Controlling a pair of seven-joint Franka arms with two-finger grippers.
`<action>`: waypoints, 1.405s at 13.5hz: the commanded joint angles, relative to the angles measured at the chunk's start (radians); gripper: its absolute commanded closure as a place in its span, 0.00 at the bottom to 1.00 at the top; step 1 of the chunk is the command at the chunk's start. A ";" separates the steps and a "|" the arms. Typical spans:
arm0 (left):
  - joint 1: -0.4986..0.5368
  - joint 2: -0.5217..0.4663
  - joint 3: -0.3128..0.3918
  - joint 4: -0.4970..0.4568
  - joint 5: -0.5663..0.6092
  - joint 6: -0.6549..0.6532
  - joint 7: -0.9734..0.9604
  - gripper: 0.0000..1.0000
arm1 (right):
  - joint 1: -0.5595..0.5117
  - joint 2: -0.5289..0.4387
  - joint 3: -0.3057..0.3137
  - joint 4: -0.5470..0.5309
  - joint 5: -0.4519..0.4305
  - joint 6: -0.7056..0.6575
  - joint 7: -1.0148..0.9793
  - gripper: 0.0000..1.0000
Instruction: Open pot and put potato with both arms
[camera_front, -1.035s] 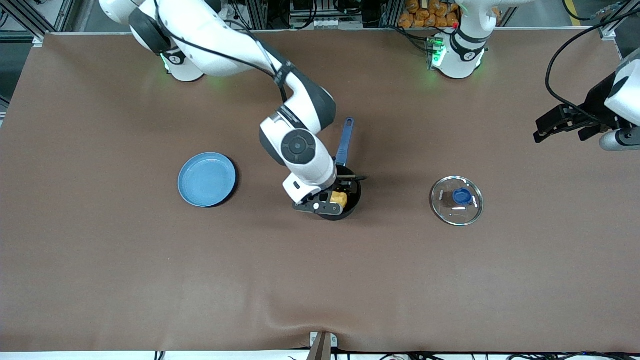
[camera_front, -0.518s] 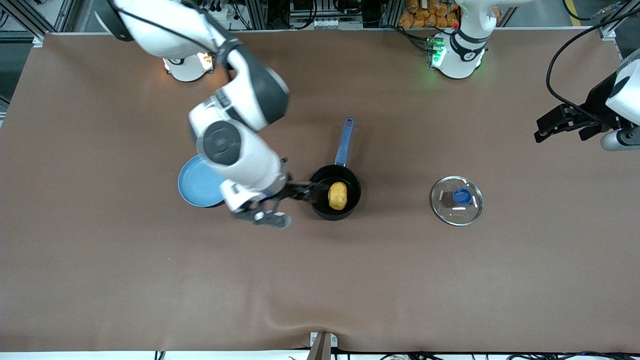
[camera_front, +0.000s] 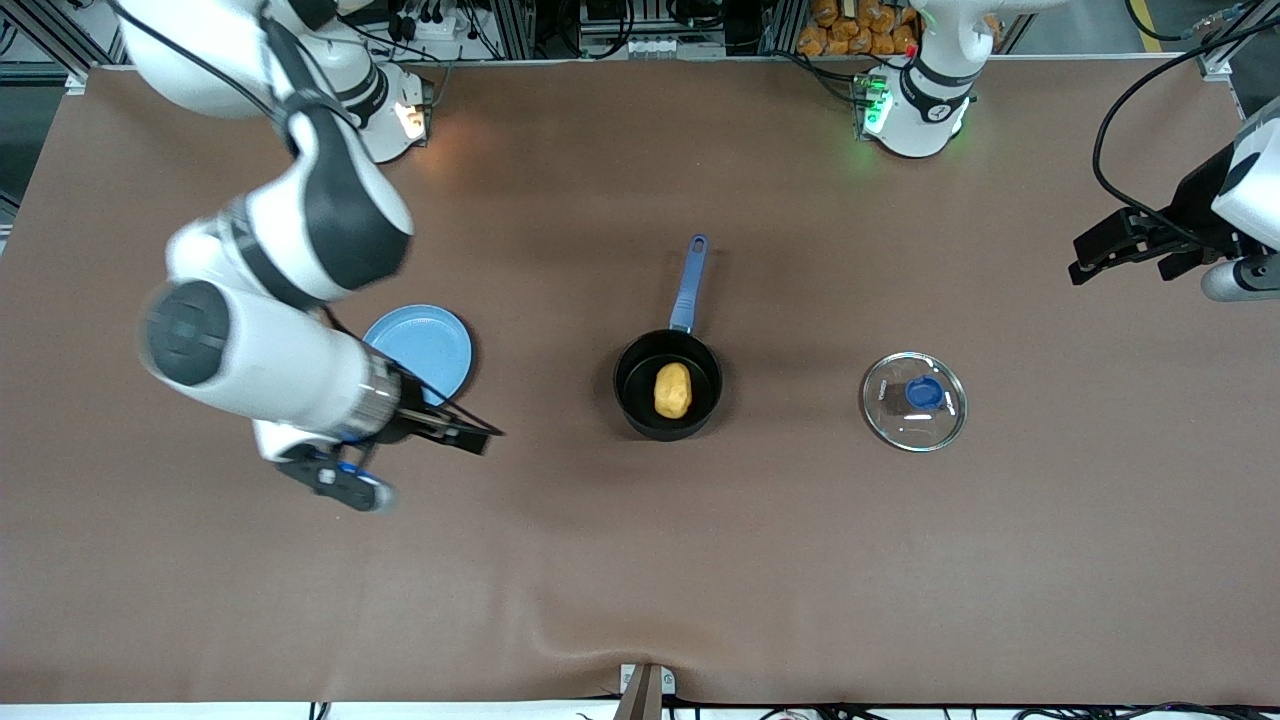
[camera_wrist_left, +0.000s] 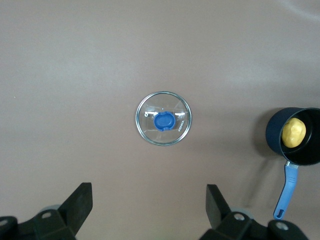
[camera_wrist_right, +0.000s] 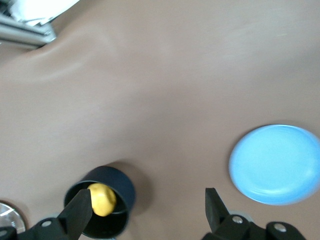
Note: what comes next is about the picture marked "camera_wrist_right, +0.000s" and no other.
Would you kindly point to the brown table mat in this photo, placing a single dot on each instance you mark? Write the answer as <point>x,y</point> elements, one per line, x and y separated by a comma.
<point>175,87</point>

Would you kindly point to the yellow peeled potato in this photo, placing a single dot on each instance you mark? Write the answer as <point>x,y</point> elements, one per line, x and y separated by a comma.
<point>105,200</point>

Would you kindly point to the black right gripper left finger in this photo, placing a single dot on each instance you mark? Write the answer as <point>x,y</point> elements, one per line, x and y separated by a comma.
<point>75,215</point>

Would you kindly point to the blue round plate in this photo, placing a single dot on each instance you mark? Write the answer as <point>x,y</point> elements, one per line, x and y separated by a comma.
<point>272,162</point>

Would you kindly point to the aluminium profile post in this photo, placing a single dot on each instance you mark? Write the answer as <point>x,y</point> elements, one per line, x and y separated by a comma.
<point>25,35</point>

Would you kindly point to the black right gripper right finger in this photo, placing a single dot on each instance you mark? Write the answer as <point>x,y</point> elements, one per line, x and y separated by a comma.
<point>225,227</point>

